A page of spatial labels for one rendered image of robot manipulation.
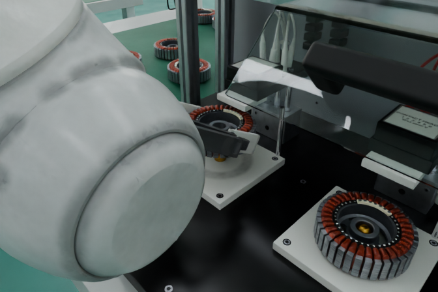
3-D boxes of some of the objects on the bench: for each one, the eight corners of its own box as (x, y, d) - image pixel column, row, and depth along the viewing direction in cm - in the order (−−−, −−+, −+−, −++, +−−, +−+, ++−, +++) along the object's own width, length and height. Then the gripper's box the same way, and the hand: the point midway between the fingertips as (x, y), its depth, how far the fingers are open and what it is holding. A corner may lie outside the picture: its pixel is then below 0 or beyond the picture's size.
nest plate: (219, 210, 50) (219, 203, 49) (155, 163, 59) (154, 158, 58) (284, 164, 59) (285, 158, 58) (220, 130, 68) (220, 124, 67)
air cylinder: (282, 145, 64) (285, 117, 61) (250, 128, 68) (251, 103, 66) (298, 133, 67) (302, 107, 64) (267, 119, 71) (269, 94, 69)
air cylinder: (425, 215, 49) (438, 184, 46) (373, 189, 54) (381, 160, 51) (438, 197, 52) (451, 167, 49) (387, 174, 57) (396, 145, 54)
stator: (397, 302, 37) (407, 279, 35) (297, 250, 43) (301, 228, 41) (420, 234, 45) (429, 212, 43) (332, 197, 50) (337, 177, 48)
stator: (214, 70, 98) (214, 57, 96) (205, 87, 89) (205, 73, 87) (175, 68, 100) (174, 55, 98) (162, 84, 90) (161, 70, 88)
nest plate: (393, 336, 35) (396, 329, 35) (272, 248, 44) (272, 241, 44) (444, 249, 44) (448, 242, 44) (335, 191, 53) (336, 184, 53)
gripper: (49, 103, 47) (172, 124, 64) (156, 188, 33) (276, 185, 50) (66, 48, 46) (186, 85, 63) (185, 111, 32) (297, 135, 49)
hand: (219, 128), depth 55 cm, fingers closed on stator, 11 cm apart
